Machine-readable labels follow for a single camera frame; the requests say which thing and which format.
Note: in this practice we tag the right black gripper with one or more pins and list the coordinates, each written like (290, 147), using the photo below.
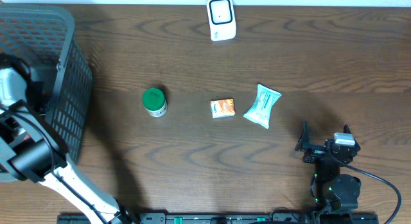
(314, 153)

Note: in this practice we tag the light blue wipes packet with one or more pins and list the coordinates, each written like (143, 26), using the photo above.
(260, 111)

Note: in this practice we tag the green lid jar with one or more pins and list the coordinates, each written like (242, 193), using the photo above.
(154, 102)

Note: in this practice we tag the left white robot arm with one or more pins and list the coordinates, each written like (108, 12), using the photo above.
(35, 143)

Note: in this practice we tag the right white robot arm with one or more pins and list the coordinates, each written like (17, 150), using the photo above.
(335, 193)

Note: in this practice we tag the small orange tissue pack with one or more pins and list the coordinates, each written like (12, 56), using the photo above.
(222, 108)

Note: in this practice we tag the grey plastic shopping basket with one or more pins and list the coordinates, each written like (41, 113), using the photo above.
(44, 37)

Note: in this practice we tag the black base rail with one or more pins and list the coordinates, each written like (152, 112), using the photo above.
(161, 218)

